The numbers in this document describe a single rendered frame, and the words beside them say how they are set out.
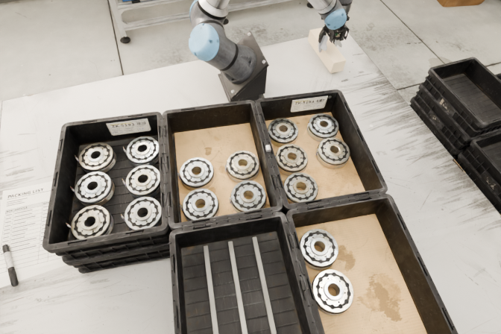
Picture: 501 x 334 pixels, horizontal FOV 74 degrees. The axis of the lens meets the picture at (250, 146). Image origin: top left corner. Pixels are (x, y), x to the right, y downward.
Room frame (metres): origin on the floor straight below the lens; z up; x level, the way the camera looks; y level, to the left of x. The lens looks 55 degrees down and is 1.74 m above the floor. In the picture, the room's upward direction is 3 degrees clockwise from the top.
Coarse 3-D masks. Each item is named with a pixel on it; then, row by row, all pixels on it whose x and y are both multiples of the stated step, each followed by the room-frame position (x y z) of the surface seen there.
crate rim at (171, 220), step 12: (180, 108) 0.70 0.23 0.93; (192, 108) 0.71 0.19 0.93; (204, 108) 0.71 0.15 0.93; (216, 108) 0.72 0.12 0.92; (252, 108) 0.72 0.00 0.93; (168, 144) 0.56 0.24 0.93; (264, 144) 0.58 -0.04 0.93; (168, 156) 0.52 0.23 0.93; (264, 156) 0.54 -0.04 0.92; (168, 168) 0.49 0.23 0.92; (168, 180) 0.44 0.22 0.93; (276, 180) 0.46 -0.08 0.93; (168, 192) 0.40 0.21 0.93; (276, 192) 0.42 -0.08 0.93; (168, 204) 0.37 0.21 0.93; (168, 216) 0.34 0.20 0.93; (216, 216) 0.34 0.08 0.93; (228, 216) 0.35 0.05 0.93; (240, 216) 0.35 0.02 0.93
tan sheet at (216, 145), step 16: (208, 128) 0.71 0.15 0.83; (224, 128) 0.71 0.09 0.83; (240, 128) 0.71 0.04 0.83; (176, 144) 0.63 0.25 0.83; (192, 144) 0.64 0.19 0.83; (208, 144) 0.64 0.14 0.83; (224, 144) 0.64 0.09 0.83; (240, 144) 0.65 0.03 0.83; (208, 160) 0.58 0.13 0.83; (224, 160) 0.58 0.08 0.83; (224, 176) 0.52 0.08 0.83; (224, 192) 0.46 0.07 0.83; (224, 208) 0.41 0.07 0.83
